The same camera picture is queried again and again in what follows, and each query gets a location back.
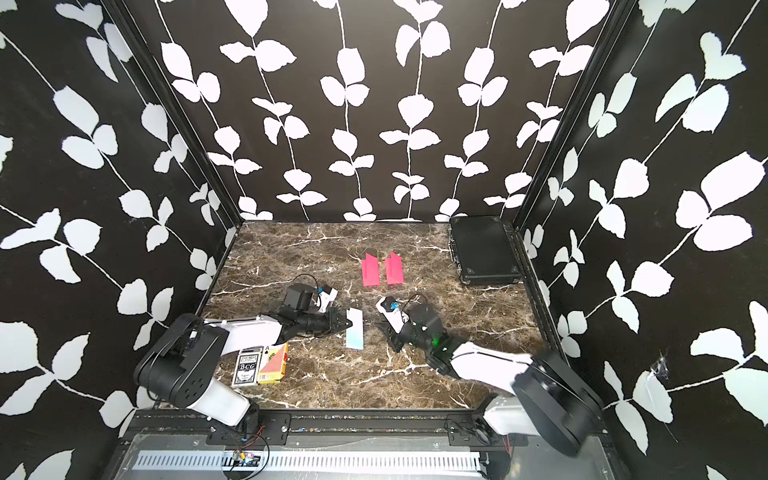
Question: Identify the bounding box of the pink square paper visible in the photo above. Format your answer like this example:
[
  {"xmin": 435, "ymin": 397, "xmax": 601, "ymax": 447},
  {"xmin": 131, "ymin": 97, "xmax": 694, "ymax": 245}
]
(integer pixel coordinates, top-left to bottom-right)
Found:
[
  {"xmin": 385, "ymin": 252, "xmax": 404, "ymax": 285},
  {"xmin": 361, "ymin": 254, "xmax": 380, "ymax": 287}
]

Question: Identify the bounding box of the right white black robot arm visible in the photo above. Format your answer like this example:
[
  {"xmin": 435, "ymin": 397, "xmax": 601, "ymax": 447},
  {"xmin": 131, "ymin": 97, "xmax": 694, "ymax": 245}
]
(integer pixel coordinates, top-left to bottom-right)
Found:
[{"xmin": 376, "ymin": 296, "xmax": 604, "ymax": 457}]

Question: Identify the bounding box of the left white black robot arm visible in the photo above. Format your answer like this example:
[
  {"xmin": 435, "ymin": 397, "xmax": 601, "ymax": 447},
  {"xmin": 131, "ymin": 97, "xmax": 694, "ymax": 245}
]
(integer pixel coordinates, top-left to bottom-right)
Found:
[{"xmin": 133, "ymin": 283, "xmax": 353, "ymax": 433}]

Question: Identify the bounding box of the yellow red card box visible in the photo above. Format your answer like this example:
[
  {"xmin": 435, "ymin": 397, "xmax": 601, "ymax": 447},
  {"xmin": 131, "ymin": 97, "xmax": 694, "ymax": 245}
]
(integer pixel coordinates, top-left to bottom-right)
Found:
[{"xmin": 256, "ymin": 344, "xmax": 288, "ymax": 385}]

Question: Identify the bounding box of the black white card deck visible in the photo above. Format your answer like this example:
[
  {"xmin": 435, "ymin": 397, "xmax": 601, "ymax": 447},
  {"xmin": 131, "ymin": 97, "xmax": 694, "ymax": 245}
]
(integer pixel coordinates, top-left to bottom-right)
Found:
[{"xmin": 231, "ymin": 347, "xmax": 263, "ymax": 388}]

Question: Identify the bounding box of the black carrying case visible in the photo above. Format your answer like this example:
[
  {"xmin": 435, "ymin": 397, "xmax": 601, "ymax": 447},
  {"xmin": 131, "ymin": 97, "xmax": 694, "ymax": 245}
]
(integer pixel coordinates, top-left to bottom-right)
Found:
[{"xmin": 449, "ymin": 216, "xmax": 522, "ymax": 286}]

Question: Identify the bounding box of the white perforated strip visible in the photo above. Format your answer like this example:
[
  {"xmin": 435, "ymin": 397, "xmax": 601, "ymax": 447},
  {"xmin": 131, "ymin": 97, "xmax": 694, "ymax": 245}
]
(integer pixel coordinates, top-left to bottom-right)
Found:
[{"xmin": 129, "ymin": 450, "xmax": 483, "ymax": 475}]

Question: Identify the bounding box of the small circuit board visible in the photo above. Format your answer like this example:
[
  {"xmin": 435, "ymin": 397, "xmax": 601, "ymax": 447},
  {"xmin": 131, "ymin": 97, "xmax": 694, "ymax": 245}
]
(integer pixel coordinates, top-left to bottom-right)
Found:
[{"xmin": 222, "ymin": 450, "xmax": 262, "ymax": 471}]

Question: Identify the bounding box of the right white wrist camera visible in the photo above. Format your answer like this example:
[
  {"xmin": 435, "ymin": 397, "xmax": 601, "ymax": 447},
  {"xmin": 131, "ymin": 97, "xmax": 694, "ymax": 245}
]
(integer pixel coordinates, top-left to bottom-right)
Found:
[{"xmin": 376, "ymin": 296, "xmax": 404, "ymax": 333}]

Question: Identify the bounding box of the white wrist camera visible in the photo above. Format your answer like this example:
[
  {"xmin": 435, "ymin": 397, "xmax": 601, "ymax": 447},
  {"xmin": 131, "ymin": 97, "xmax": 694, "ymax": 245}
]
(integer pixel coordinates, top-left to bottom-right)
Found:
[
  {"xmin": 376, "ymin": 296, "xmax": 404, "ymax": 333},
  {"xmin": 318, "ymin": 285, "xmax": 338, "ymax": 313}
]

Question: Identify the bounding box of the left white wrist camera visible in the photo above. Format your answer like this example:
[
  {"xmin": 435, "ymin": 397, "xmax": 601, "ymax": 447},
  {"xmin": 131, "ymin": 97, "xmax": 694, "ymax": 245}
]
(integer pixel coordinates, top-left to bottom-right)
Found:
[{"xmin": 318, "ymin": 285, "xmax": 338, "ymax": 313}]

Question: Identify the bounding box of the black front mounting rail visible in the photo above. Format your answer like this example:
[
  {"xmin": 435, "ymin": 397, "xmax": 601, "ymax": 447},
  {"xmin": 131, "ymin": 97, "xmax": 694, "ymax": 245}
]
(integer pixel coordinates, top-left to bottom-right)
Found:
[{"xmin": 119, "ymin": 409, "xmax": 607, "ymax": 448}]

